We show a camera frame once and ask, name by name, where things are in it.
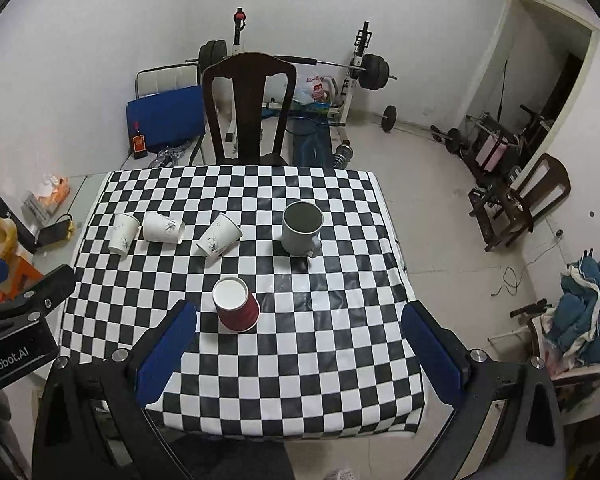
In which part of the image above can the tilted white paper cup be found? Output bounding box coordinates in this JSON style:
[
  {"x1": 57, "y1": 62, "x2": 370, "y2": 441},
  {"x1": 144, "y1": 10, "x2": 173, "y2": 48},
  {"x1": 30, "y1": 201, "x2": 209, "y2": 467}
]
[{"x1": 195, "y1": 212, "x2": 242, "y2": 260}]

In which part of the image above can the wooden chair by door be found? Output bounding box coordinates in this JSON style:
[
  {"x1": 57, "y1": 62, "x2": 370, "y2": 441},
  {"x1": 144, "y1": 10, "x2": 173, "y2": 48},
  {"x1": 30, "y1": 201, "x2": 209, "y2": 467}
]
[{"x1": 469, "y1": 153, "x2": 571, "y2": 252}]

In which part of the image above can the orange box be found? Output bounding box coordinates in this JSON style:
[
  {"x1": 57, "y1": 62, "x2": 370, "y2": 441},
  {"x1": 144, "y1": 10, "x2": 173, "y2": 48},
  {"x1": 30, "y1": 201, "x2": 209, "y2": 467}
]
[{"x1": 0, "y1": 255, "x2": 43, "y2": 302}]

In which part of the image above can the lying white paper cup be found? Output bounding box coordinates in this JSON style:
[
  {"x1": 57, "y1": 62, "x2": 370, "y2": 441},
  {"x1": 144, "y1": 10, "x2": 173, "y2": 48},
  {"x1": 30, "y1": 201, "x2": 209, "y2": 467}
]
[{"x1": 142, "y1": 211, "x2": 185, "y2": 245}]

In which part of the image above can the black white checkered tablecloth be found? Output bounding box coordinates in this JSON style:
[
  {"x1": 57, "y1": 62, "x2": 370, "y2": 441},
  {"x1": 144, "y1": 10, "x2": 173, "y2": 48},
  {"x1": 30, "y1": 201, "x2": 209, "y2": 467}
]
[{"x1": 58, "y1": 166, "x2": 426, "y2": 439}]

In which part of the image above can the white weight bench rack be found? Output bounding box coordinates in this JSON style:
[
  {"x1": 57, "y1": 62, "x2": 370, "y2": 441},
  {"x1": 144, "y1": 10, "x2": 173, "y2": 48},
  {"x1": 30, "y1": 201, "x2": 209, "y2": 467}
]
[{"x1": 324, "y1": 20, "x2": 374, "y2": 129}]

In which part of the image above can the grey ceramic mug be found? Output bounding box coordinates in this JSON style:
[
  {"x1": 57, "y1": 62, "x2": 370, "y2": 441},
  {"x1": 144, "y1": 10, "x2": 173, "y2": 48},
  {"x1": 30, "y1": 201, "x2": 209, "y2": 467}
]
[{"x1": 280, "y1": 200, "x2": 324, "y2": 258}]

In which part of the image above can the blue folded mat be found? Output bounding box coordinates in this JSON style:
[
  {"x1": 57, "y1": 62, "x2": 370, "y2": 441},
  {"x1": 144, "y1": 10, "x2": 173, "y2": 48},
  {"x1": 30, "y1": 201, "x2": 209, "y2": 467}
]
[{"x1": 125, "y1": 86, "x2": 204, "y2": 153}]

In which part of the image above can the small barbell on floor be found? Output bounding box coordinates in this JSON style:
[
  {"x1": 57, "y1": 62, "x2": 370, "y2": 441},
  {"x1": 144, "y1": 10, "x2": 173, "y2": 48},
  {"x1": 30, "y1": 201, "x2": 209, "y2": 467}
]
[{"x1": 380, "y1": 105, "x2": 462, "y2": 154}]

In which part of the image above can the upright white paper cup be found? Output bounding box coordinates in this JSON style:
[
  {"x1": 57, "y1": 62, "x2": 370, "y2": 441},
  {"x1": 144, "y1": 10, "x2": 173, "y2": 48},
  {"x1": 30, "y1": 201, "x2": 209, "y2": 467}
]
[{"x1": 108, "y1": 214, "x2": 140, "y2": 257}]

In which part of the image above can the dark wooden chair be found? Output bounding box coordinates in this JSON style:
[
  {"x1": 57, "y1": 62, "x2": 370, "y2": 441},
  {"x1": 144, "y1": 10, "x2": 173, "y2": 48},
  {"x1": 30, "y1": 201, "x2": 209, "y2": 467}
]
[{"x1": 201, "y1": 52, "x2": 297, "y2": 166}]

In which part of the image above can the red ribbed paper cup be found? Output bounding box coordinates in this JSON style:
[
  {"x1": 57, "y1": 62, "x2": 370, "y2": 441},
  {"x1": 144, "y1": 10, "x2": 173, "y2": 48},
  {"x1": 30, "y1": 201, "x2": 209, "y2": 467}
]
[{"x1": 212, "y1": 276, "x2": 260, "y2": 333}]

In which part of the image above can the black rectangular box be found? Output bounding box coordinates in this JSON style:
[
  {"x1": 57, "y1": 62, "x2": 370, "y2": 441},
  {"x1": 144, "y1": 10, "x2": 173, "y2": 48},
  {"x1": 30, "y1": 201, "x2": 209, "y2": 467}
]
[{"x1": 0, "y1": 195, "x2": 38, "y2": 255}]

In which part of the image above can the black power bank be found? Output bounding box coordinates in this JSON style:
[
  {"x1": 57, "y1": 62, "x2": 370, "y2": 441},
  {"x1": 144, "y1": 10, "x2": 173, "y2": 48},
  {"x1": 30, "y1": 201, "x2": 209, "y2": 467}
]
[{"x1": 36, "y1": 212, "x2": 76, "y2": 248}]

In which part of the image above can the barbell with black plates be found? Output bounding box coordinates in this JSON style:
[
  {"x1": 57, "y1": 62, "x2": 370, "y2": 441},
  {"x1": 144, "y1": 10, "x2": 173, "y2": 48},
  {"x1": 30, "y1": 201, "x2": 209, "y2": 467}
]
[{"x1": 186, "y1": 40, "x2": 398, "y2": 90}]

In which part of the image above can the pile of blue clothes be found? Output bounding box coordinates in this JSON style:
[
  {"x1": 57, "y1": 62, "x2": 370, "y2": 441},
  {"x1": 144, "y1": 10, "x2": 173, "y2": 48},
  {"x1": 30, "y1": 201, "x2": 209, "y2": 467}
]
[{"x1": 540, "y1": 252, "x2": 600, "y2": 378}]

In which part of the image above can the orange tissue pack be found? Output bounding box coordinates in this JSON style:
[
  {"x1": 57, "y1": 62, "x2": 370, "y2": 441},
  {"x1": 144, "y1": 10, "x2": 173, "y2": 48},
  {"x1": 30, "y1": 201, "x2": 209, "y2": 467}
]
[{"x1": 33, "y1": 174, "x2": 71, "y2": 214}]

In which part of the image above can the dark glass bottle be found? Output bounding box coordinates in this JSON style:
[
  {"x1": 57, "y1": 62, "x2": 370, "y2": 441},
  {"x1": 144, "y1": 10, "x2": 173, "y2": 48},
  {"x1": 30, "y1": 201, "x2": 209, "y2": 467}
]
[{"x1": 131, "y1": 122, "x2": 147, "y2": 159}]

